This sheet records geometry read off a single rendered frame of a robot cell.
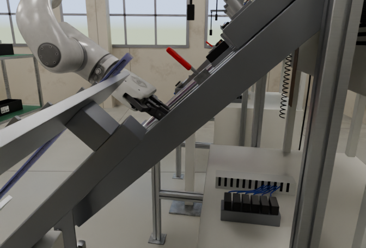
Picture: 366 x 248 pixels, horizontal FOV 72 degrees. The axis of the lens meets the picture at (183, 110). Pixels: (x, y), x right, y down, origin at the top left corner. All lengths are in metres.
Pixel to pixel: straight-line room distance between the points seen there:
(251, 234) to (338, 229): 0.24
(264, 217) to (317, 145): 0.35
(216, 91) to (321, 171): 0.23
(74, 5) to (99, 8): 0.51
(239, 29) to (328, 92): 0.19
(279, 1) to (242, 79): 0.15
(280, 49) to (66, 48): 0.40
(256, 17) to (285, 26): 0.06
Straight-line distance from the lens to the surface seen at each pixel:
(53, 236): 0.46
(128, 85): 0.56
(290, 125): 1.22
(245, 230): 0.76
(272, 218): 0.78
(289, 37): 0.48
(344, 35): 0.47
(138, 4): 4.47
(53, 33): 0.56
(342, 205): 0.97
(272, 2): 0.51
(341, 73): 0.46
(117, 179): 0.59
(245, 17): 0.51
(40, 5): 0.59
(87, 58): 0.60
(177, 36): 4.38
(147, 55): 4.44
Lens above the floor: 1.10
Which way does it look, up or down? 15 degrees down
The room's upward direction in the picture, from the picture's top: 1 degrees clockwise
